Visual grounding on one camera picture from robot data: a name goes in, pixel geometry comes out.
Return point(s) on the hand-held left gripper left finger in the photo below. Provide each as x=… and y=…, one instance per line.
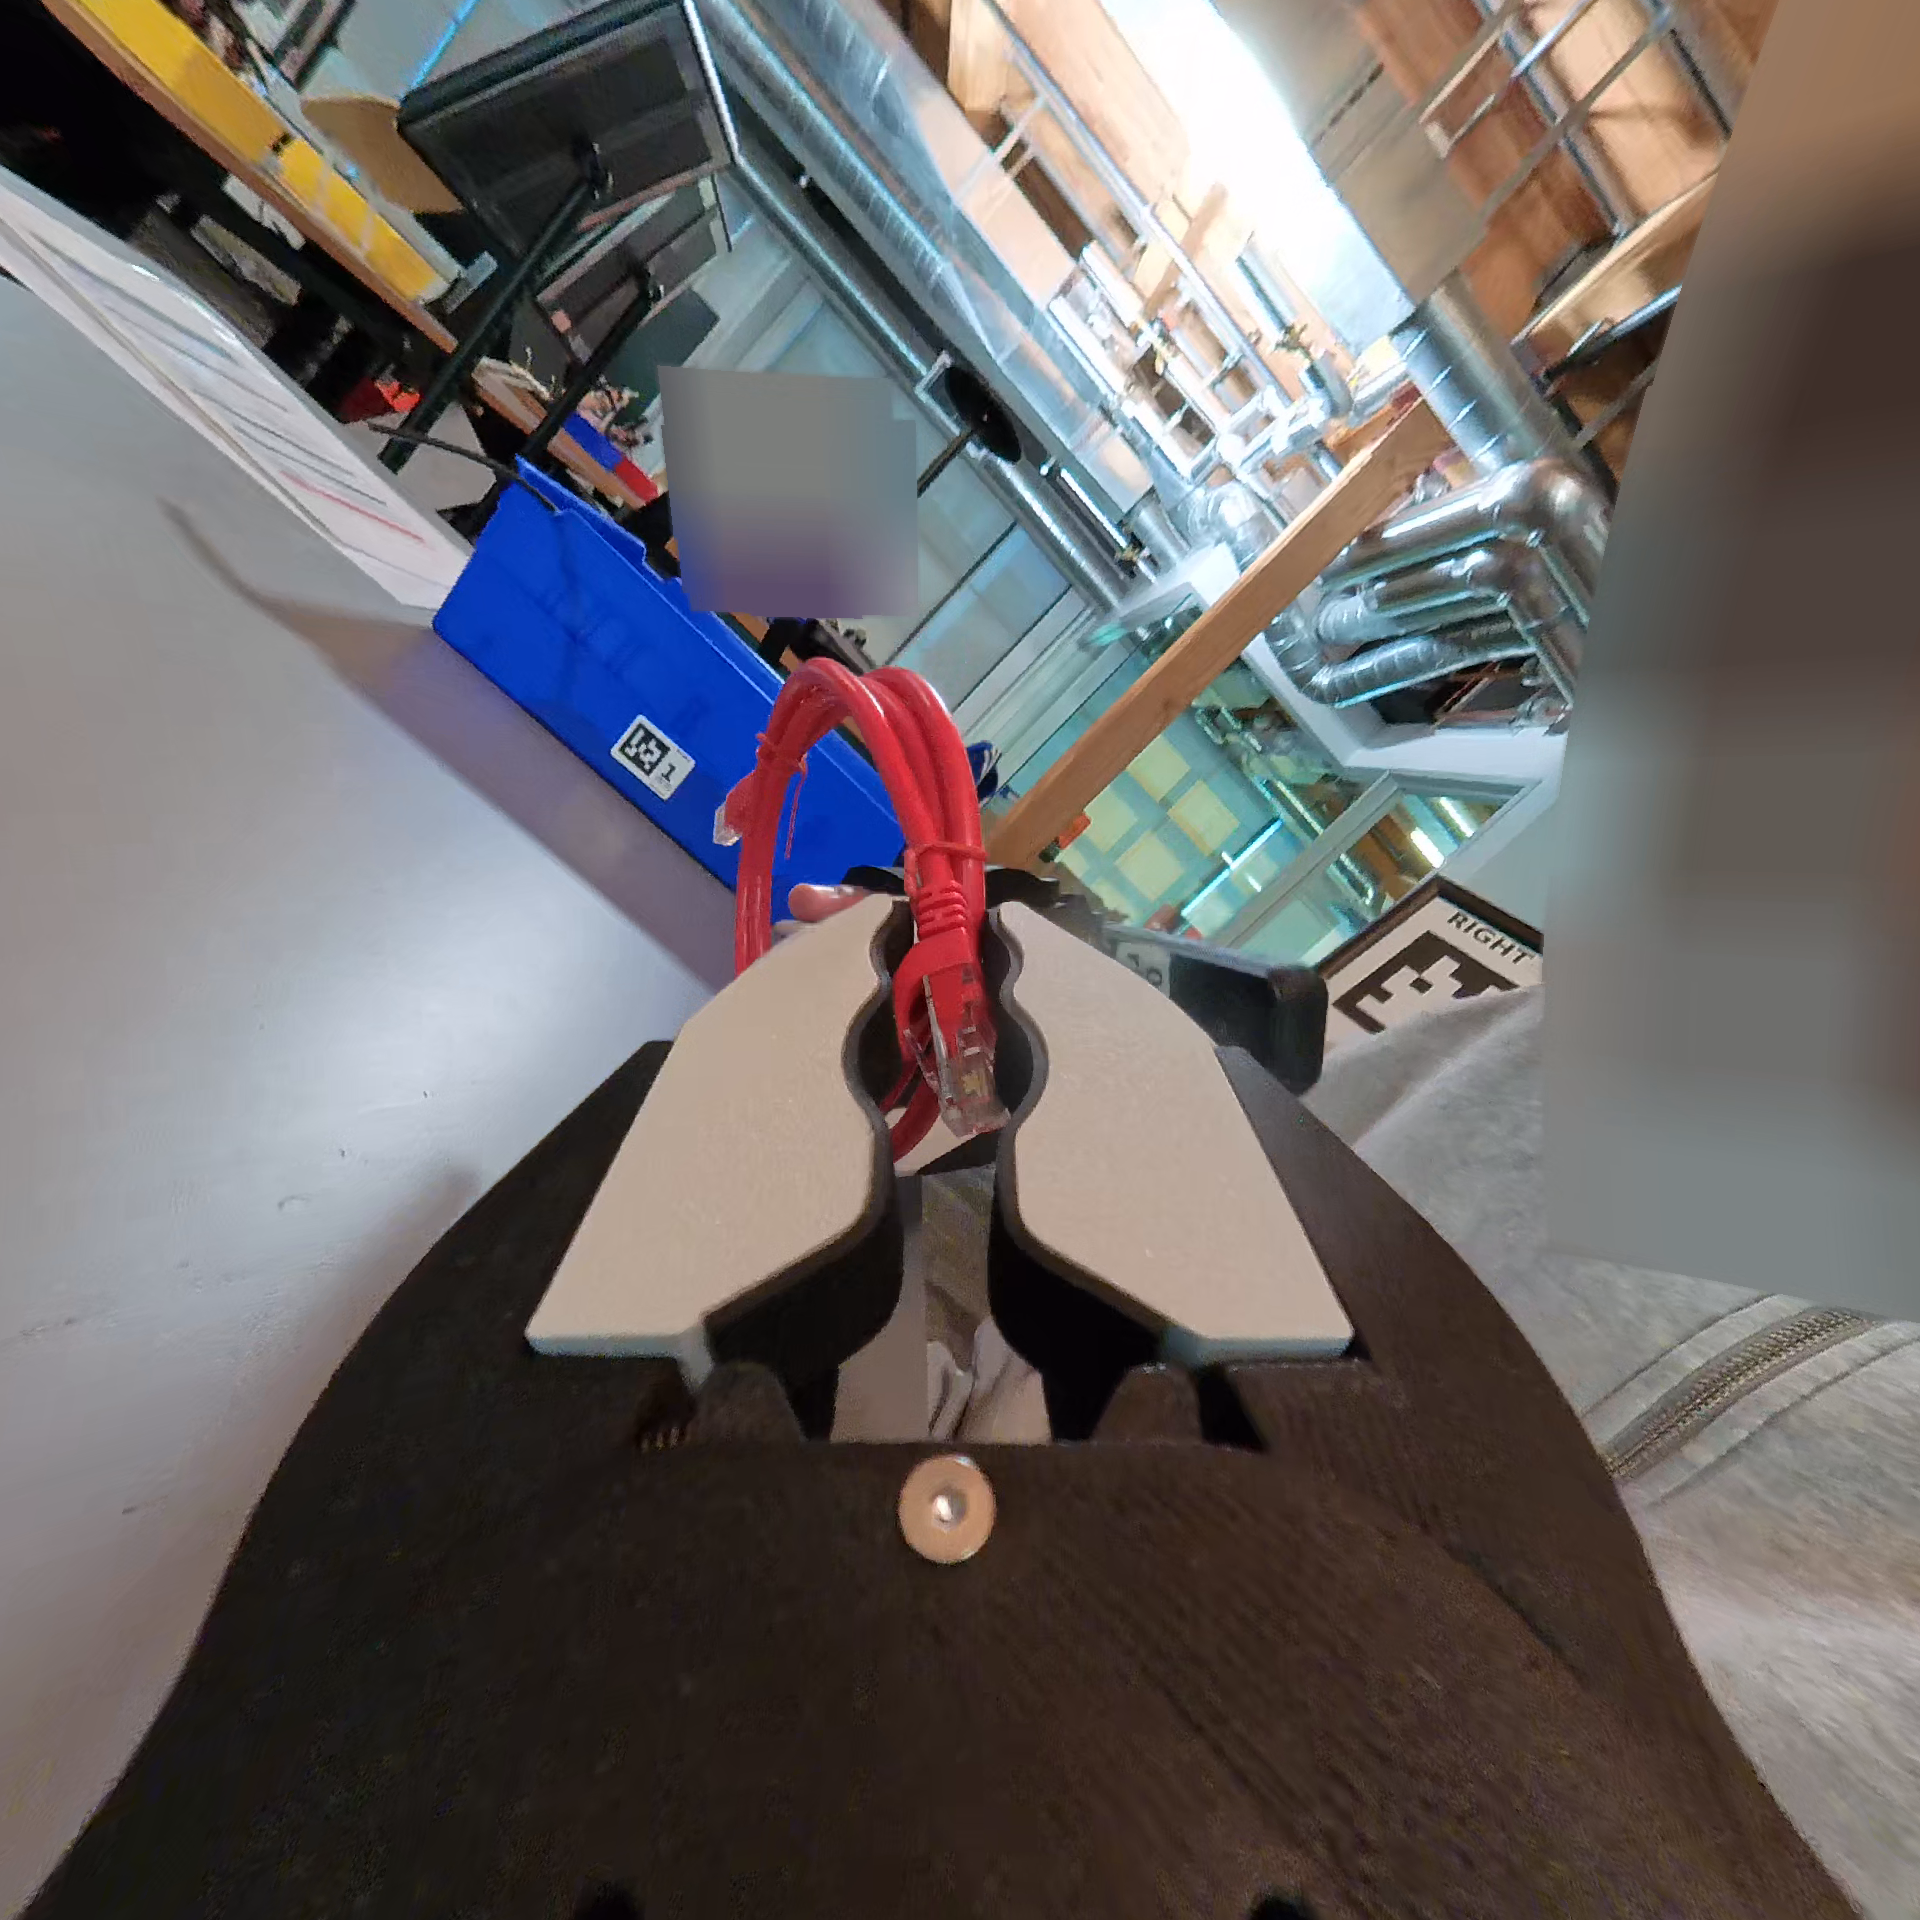
x=735, y=1171

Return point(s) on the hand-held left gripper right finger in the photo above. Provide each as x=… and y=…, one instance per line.
x=1155, y=1185

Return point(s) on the wooden beam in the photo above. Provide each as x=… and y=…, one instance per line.
x=1245, y=601

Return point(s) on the silver ventilation ducts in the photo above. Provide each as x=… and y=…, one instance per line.
x=1440, y=601

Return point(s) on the blue plastic bin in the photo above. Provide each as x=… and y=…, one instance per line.
x=599, y=645

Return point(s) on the person's grey sweatshirt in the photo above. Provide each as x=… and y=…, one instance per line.
x=1724, y=1501

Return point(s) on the white printed paper sheet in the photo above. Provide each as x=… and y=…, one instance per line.
x=225, y=406

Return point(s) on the black monitor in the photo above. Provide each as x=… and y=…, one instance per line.
x=585, y=137

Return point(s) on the row of yellow bins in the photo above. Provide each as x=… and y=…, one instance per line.
x=285, y=149

